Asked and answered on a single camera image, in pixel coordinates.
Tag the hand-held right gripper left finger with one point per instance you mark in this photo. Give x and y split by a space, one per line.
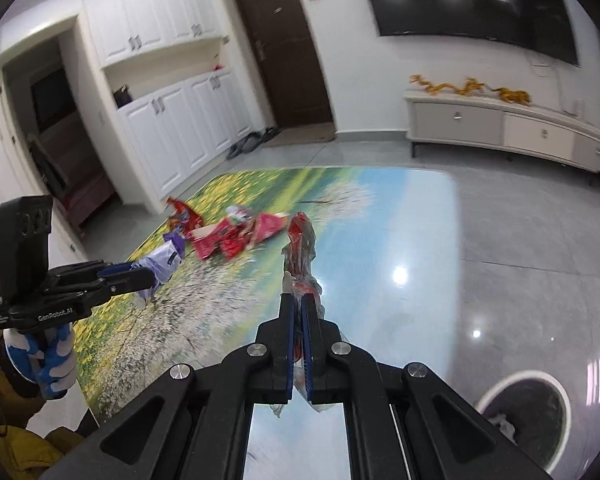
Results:
291 355

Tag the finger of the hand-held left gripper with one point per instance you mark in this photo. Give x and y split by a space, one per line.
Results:
125 285
112 270

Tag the purple plastic bag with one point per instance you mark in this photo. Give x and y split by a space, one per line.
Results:
162 260

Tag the golden dragon figurine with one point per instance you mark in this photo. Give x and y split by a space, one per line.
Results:
469 87
428 86

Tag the white television stand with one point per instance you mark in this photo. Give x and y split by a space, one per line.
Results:
505 130

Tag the pink red packet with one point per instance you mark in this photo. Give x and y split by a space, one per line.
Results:
215 243

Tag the round printed lid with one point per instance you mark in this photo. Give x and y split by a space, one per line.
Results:
237 214

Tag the red foil packet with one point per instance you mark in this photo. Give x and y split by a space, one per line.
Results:
267 225

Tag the person's left forearm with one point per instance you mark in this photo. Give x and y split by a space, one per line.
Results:
5 420

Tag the black slipper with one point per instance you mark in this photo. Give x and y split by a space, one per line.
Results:
270 133

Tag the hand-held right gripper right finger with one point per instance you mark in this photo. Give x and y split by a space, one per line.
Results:
306 355

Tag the red snack wrapper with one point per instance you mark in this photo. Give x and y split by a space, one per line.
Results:
182 215

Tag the black handbag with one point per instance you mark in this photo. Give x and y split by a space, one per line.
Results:
122 96

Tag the white built-in shoe cabinet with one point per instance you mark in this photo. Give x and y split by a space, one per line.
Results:
155 85

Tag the dark brown entrance door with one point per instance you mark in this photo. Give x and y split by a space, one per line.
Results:
285 50

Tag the person's left hand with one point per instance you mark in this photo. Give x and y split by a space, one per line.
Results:
50 365

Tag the large black wall television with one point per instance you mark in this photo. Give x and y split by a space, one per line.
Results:
470 5

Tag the brown door mat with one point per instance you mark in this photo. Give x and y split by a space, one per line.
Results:
300 136

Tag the clear red-printed wrapper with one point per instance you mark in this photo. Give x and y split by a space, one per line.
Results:
300 245

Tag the white trash bin black liner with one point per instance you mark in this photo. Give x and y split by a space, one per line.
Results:
525 410

